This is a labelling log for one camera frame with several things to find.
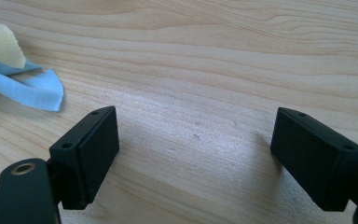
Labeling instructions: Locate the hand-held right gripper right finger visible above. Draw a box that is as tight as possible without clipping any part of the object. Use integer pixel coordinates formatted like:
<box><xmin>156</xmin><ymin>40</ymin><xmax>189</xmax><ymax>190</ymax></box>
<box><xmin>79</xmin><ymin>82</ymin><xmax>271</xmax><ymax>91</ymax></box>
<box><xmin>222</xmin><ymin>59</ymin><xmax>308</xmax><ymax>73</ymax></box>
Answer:
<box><xmin>269</xmin><ymin>106</ymin><xmax>358</xmax><ymax>213</ymax></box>

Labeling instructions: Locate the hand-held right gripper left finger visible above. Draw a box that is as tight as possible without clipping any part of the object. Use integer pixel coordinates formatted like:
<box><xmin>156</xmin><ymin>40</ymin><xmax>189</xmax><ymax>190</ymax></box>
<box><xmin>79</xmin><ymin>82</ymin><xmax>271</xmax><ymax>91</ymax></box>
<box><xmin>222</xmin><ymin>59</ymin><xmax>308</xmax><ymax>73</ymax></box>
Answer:
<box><xmin>48</xmin><ymin>105</ymin><xmax>120</xmax><ymax>211</ymax></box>

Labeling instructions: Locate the yellow sponge piece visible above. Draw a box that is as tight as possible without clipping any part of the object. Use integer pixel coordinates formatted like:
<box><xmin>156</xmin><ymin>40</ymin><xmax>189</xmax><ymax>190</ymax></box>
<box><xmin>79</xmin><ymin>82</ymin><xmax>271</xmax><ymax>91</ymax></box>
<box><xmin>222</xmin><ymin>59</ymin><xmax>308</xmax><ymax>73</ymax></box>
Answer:
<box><xmin>0</xmin><ymin>12</ymin><xmax>27</xmax><ymax>70</ymax></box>

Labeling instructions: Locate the light blue cloth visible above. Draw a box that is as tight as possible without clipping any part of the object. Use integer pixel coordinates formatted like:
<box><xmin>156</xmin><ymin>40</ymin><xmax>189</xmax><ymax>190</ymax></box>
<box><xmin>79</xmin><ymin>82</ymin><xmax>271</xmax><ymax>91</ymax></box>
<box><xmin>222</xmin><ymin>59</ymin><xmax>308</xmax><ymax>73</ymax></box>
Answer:
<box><xmin>0</xmin><ymin>52</ymin><xmax>65</xmax><ymax>112</ymax></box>

